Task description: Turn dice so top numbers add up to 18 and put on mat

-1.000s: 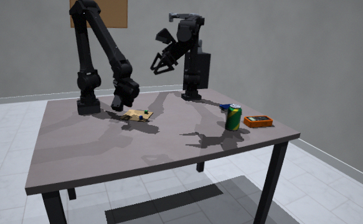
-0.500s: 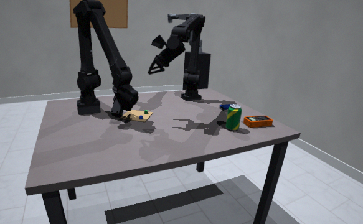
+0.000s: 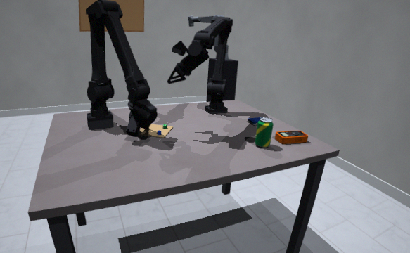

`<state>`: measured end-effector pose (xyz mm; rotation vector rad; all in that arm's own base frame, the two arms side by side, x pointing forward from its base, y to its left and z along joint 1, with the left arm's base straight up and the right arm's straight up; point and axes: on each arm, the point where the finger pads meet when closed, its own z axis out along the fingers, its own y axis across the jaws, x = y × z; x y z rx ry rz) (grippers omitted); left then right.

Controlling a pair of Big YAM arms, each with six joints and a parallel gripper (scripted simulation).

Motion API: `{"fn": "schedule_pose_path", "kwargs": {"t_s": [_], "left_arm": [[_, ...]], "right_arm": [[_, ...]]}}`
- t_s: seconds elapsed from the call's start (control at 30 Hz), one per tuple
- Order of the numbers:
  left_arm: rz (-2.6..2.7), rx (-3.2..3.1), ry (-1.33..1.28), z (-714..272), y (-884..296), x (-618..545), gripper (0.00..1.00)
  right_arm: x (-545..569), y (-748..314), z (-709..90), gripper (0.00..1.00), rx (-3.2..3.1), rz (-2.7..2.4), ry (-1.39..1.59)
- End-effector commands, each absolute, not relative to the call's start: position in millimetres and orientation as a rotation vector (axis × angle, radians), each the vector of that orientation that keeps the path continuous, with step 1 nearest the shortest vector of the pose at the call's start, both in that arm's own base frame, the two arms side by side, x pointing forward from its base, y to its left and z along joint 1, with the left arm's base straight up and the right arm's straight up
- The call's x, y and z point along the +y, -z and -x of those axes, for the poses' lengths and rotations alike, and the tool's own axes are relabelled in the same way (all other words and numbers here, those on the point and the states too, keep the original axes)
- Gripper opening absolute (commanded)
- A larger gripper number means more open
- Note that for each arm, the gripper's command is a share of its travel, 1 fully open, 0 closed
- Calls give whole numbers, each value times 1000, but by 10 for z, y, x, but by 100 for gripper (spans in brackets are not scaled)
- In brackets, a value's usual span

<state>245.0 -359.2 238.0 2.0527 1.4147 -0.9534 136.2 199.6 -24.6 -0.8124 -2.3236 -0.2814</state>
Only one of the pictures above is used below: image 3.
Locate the tan square mat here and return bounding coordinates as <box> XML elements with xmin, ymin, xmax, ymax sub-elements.
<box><xmin>139</xmin><ymin>124</ymin><xmax>173</xmax><ymax>138</ymax></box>

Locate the green and yellow soda can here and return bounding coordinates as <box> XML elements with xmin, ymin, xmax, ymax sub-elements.
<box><xmin>255</xmin><ymin>117</ymin><xmax>273</xmax><ymax>148</ymax></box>

